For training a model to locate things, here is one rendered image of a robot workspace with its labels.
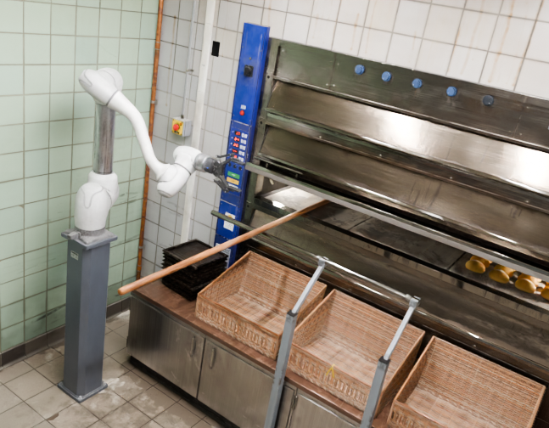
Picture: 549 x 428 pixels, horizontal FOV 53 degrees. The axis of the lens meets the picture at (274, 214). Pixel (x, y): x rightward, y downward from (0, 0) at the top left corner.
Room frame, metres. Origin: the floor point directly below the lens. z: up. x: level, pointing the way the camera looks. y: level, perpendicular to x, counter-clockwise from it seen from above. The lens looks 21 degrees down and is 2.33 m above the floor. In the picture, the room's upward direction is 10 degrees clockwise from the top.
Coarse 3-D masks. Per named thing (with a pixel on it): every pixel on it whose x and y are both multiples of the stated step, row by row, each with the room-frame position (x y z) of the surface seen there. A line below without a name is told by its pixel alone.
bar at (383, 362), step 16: (240, 224) 2.73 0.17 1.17; (272, 240) 2.61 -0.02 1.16; (320, 256) 2.48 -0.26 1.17; (320, 272) 2.44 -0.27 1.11; (352, 272) 2.38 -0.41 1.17; (384, 288) 2.29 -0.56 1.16; (416, 304) 2.20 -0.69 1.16; (288, 320) 2.27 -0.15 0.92; (288, 336) 2.26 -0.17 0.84; (400, 336) 2.12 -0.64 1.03; (288, 352) 2.28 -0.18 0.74; (384, 368) 2.01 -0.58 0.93; (272, 384) 2.28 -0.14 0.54; (272, 400) 2.27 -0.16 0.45; (368, 400) 2.03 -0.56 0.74; (272, 416) 2.26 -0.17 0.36; (368, 416) 2.02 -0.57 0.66
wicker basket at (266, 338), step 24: (240, 264) 3.01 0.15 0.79; (264, 264) 3.01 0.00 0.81; (216, 288) 2.82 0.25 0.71; (264, 288) 2.96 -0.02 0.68; (288, 288) 2.90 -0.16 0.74; (312, 288) 2.84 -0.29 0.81; (216, 312) 2.61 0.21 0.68; (240, 312) 2.80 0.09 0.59; (264, 312) 2.85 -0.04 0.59; (240, 336) 2.52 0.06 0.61; (264, 336) 2.45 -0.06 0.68
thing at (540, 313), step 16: (272, 208) 3.07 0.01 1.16; (288, 208) 3.06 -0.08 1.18; (320, 224) 2.90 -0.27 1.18; (352, 240) 2.79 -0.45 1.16; (368, 240) 2.78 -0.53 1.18; (384, 256) 2.69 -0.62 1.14; (400, 256) 2.65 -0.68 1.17; (432, 272) 2.56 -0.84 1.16; (448, 272) 2.56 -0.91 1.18; (464, 288) 2.47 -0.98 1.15; (480, 288) 2.44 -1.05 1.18; (512, 304) 2.36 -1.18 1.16; (528, 304) 2.35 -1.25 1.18; (544, 320) 2.28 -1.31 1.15
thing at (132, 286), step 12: (324, 204) 3.21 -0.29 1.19; (288, 216) 2.86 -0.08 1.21; (264, 228) 2.64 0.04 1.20; (240, 240) 2.47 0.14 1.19; (204, 252) 2.25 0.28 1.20; (216, 252) 2.31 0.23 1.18; (180, 264) 2.10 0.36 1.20; (156, 276) 1.98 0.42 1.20; (120, 288) 1.83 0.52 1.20; (132, 288) 1.87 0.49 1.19
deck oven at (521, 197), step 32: (256, 128) 3.18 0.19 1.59; (288, 128) 3.07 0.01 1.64; (320, 128) 2.96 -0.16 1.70; (256, 160) 3.16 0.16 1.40; (384, 160) 2.76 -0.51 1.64; (416, 160) 2.67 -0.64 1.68; (256, 192) 3.16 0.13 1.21; (352, 192) 2.92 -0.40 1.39; (480, 192) 2.51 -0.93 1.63; (512, 192) 2.44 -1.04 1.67; (448, 224) 2.56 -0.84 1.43; (288, 256) 2.98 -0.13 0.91; (544, 256) 2.33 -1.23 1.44; (352, 288) 2.77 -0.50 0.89; (448, 288) 2.51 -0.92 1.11; (416, 320) 2.57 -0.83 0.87; (480, 352) 2.39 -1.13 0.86; (544, 416) 2.21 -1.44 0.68
